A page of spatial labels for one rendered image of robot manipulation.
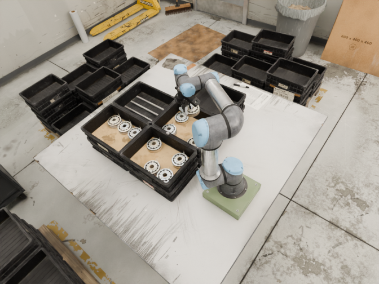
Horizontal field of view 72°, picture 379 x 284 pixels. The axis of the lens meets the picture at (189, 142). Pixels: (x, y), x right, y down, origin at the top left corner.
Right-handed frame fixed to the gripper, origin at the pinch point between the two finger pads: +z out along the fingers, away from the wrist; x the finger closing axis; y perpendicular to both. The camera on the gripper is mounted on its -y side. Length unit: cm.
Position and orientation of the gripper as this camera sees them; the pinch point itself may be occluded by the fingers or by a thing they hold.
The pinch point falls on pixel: (189, 112)
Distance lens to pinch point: 171.9
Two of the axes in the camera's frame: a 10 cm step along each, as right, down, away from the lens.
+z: 1.0, 5.9, 8.0
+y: -7.9, -4.4, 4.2
